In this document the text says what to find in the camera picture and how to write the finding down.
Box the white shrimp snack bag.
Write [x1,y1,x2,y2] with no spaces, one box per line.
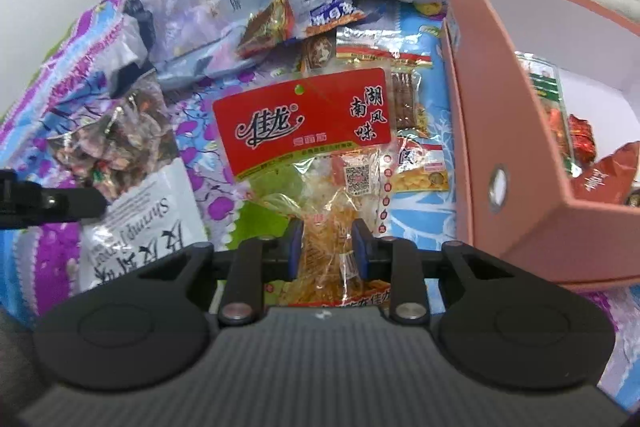
[76,157,207,291]

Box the light blue plastic bag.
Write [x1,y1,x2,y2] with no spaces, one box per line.
[122,0,303,92]

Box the orange clear snack packet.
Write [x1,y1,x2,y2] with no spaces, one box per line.
[300,34,335,72]

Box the striped top brown snack bag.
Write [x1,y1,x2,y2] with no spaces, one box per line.
[335,27,433,138]

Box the brown red snack packet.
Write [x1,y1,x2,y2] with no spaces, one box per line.
[238,0,295,57]

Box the dark mixed snack bag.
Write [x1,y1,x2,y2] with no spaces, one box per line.
[48,72,178,202]

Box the red foil snack packet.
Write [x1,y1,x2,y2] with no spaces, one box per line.
[568,114,597,167]

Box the pink cardboard box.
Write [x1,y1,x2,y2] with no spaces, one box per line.
[442,0,639,291]

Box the green bordered snack bag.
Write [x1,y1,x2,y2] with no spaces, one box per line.
[515,51,582,178]

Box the orange red packet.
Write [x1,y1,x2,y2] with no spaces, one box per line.
[570,141,639,205]

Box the red label clear snack bag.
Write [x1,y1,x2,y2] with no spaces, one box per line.
[213,66,396,307]

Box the blue white chip bag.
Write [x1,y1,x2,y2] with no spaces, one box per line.
[305,0,367,37]

